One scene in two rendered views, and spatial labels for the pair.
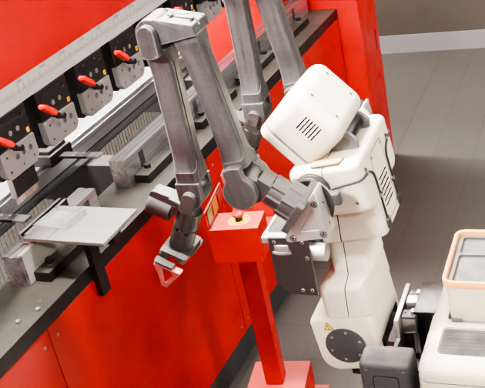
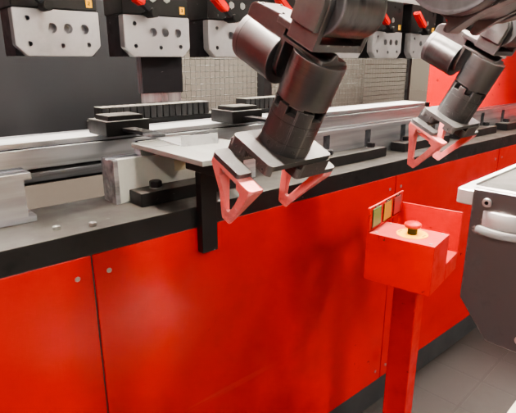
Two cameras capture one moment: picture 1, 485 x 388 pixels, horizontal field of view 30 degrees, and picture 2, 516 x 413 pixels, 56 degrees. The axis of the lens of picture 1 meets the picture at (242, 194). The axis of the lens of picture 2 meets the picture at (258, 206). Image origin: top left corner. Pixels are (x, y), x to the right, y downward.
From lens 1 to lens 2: 1.66 m
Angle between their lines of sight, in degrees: 21
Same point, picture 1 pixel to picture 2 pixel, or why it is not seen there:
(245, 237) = (414, 256)
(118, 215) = not seen: hidden behind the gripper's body
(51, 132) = (215, 37)
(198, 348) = (316, 373)
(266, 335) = (399, 393)
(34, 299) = (105, 215)
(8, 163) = (135, 31)
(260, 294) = (408, 340)
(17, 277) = (109, 188)
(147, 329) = (256, 324)
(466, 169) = not seen: outside the picture
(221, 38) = not seen: hidden behind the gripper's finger
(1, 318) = (49, 220)
